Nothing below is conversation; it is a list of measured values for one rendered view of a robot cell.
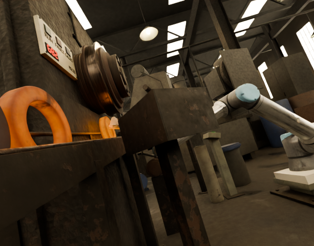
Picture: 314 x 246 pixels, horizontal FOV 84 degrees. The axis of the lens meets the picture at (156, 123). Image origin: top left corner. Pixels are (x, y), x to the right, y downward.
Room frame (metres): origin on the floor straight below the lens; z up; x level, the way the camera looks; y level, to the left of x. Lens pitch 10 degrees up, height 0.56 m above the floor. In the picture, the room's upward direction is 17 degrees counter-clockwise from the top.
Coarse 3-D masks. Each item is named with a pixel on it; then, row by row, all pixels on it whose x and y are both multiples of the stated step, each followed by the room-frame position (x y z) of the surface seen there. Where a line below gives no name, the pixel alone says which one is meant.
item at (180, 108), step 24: (144, 96) 0.45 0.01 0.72; (168, 96) 0.44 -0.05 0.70; (192, 96) 0.49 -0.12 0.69; (120, 120) 0.61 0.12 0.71; (144, 120) 0.48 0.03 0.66; (168, 120) 0.43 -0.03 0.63; (192, 120) 0.48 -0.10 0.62; (216, 120) 0.53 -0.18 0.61; (144, 144) 0.51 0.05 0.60; (168, 144) 0.57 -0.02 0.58; (168, 168) 0.57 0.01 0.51; (168, 192) 0.60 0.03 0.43; (192, 192) 0.59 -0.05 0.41; (192, 216) 0.58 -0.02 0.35; (192, 240) 0.56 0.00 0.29
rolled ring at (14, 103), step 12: (12, 96) 0.28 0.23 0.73; (24, 96) 0.30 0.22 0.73; (36, 96) 0.33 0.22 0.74; (48, 96) 0.38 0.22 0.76; (12, 108) 0.27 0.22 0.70; (24, 108) 0.30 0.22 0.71; (36, 108) 0.38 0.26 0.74; (48, 108) 0.38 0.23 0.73; (60, 108) 0.42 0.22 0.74; (12, 120) 0.27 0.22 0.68; (24, 120) 0.29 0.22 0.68; (48, 120) 0.41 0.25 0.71; (60, 120) 0.41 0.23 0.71; (12, 132) 0.27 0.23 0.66; (24, 132) 0.29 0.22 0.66; (60, 132) 0.42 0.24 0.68; (12, 144) 0.27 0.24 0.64; (24, 144) 0.28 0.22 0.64; (36, 144) 0.31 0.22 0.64
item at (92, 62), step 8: (88, 48) 0.89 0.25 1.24; (96, 48) 0.90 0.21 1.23; (88, 56) 0.86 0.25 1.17; (96, 56) 0.85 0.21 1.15; (88, 64) 0.85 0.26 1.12; (96, 64) 0.84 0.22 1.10; (88, 72) 0.86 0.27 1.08; (96, 72) 0.86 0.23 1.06; (96, 80) 0.87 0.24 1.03; (104, 80) 0.89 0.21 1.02; (96, 88) 0.89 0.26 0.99; (104, 88) 0.90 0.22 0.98; (104, 96) 0.92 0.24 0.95; (104, 104) 0.97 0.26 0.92; (112, 104) 0.97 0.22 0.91; (112, 112) 1.07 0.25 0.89; (120, 112) 1.10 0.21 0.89
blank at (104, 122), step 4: (100, 120) 0.83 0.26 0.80; (104, 120) 0.82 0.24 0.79; (108, 120) 0.89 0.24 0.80; (100, 124) 0.81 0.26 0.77; (104, 124) 0.81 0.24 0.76; (108, 124) 0.86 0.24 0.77; (100, 128) 0.81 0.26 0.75; (104, 128) 0.81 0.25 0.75; (108, 128) 0.84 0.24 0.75; (104, 132) 0.81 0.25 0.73; (108, 132) 0.82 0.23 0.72; (112, 132) 0.91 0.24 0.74; (104, 136) 0.81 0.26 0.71; (108, 136) 0.82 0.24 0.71; (112, 136) 0.88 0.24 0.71
